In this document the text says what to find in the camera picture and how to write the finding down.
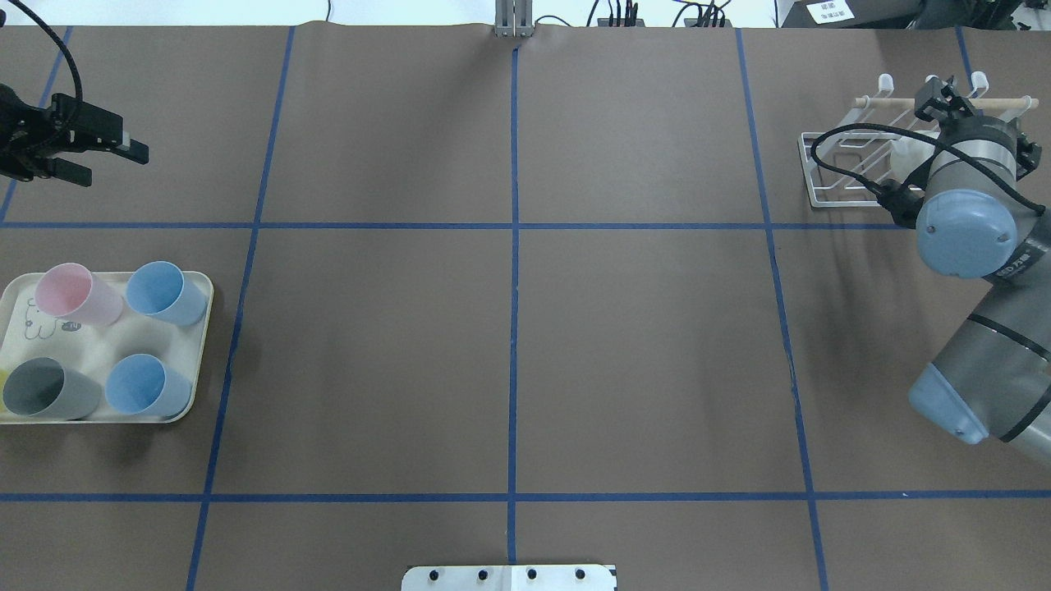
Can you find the white wire cup rack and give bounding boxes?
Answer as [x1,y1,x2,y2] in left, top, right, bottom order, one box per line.
[797,73,1038,209]

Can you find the light blue ikea cup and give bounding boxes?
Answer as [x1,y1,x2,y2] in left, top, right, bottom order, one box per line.
[125,261,208,327]
[103,353,194,417]

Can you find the aluminium frame post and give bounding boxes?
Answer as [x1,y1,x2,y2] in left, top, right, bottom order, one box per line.
[493,0,535,39]

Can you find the cream serving tray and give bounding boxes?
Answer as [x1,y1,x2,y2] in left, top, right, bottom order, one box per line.
[1,272,214,425]

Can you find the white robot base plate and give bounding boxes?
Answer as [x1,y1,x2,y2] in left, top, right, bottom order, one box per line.
[401,562,618,590]

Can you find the black usb hub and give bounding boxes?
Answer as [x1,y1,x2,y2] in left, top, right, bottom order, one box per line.
[588,1,645,29]
[672,1,731,29]

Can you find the pink ikea cup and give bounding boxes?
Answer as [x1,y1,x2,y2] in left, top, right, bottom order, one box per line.
[34,263,124,326]

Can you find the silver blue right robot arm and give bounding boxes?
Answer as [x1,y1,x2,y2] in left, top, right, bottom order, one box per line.
[879,76,1050,464]

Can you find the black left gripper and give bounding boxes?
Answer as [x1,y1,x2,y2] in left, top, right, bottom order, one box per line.
[1,84,150,187]

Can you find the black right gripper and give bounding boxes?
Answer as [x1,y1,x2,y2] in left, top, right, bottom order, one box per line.
[915,78,1035,181]

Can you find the white ikea cup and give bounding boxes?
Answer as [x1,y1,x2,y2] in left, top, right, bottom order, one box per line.
[888,137,935,182]

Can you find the grey ikea cup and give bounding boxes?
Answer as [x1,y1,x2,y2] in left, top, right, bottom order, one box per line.
[2,358,103,420]

